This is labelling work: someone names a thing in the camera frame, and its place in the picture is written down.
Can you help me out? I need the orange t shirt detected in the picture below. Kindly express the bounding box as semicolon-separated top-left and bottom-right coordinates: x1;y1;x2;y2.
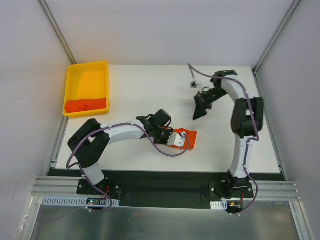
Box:
169;128;198;150
64;98;107;113

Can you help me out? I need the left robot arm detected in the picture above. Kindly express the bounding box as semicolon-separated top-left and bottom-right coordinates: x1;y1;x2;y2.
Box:
66;109;173;195

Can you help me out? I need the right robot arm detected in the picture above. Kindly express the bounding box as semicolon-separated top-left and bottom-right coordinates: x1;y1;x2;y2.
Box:
193;70;264;198

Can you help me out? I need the yellow plastic bin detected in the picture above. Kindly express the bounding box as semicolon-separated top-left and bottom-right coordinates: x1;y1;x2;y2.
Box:
62;61;110;118

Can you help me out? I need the rolled orange t shirt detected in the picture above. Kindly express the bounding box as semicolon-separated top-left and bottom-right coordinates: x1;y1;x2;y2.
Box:
64;98;107;113

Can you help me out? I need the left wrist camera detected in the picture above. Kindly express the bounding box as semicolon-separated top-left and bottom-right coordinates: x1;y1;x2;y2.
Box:
167;132;186;149

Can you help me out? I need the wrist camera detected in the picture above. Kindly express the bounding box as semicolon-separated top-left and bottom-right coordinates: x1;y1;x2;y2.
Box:
190;80;203;91
167;132;186;149

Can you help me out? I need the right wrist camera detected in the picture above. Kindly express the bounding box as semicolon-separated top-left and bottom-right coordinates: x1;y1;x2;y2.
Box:
190;80;203;91

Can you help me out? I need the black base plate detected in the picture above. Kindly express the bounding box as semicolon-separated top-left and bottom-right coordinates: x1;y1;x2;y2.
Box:
76;169;255;208

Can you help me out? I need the right white cable duct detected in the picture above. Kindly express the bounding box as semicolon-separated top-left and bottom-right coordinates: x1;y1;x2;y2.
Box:
210;201;228;210

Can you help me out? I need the white cable duct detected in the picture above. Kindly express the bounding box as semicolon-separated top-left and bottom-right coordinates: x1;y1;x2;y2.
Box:
42;196;111;208
210;201;228;210

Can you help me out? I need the aluminium front rail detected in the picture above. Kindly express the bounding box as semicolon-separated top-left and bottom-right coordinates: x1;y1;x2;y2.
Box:
31;176;302;202

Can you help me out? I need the right aluminium frame post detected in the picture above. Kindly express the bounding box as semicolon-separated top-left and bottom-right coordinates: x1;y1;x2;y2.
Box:
252;0;303;76

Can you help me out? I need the aluminium frame post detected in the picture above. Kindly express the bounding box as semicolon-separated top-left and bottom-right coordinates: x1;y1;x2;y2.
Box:
252;0;303;76
37;0;77;65

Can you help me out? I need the left white cable duct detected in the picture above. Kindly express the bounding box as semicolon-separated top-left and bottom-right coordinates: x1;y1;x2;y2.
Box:
42;196;111;208

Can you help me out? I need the left aluminium frame post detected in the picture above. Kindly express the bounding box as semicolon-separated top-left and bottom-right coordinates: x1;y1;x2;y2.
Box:
37;0;77;65

